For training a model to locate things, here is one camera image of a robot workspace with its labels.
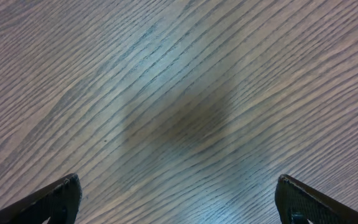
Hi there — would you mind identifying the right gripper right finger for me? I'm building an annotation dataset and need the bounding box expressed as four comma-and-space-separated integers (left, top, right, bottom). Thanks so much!
275, 174, 358, 224

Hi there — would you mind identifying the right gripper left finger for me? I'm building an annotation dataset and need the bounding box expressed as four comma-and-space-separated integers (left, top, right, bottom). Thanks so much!
0, 173, 82, 224

